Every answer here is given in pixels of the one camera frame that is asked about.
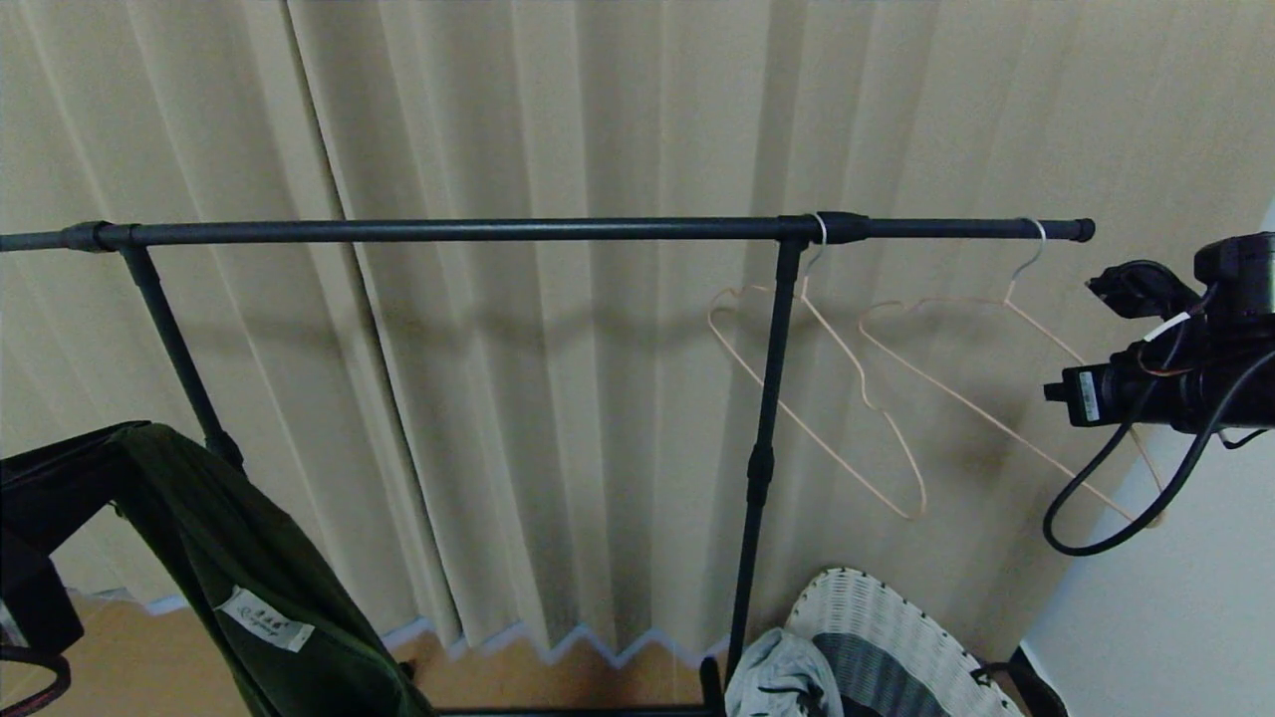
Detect black clothes rack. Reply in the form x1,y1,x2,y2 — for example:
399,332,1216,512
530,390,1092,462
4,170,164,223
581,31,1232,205
0,211,1097,717

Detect green long-sleeved shirt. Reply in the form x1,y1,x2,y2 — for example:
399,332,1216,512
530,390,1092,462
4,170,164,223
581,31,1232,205
110,423,439,717

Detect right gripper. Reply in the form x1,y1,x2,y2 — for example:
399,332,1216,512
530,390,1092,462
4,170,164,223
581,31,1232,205
1058,351,1196,434

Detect beige curtain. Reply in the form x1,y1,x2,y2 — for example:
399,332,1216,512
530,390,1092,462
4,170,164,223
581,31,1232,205
0,0,1275,668

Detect black cable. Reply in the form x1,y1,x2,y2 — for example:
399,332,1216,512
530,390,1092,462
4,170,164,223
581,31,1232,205
1043,329,1275,557

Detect white laundry basket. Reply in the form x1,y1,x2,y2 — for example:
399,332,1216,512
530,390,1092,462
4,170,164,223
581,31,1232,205
785,568,1072,717

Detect pale grey shorts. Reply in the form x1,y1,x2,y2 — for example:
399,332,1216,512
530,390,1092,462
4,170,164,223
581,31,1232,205
725,627,846,717

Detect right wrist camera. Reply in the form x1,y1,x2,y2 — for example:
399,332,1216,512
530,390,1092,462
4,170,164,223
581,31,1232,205
1086,259,1206,322

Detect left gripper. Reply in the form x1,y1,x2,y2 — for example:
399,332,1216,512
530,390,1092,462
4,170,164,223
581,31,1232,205
0,536,86,658

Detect pink clothes hanger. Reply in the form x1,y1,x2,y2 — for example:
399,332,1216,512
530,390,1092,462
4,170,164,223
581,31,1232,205
707,212,929,522
857,217,1168,529

